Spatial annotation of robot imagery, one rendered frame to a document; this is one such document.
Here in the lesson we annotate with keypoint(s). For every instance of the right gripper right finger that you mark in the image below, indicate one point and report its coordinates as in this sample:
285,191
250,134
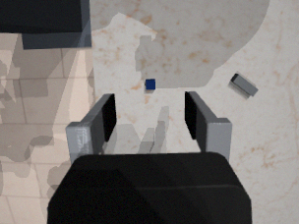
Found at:
211,133

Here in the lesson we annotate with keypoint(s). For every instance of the small blue block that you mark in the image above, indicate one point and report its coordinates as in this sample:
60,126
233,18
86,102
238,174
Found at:
150,84

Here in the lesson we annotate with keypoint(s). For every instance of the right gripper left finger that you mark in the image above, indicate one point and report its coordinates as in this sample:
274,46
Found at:
89,135

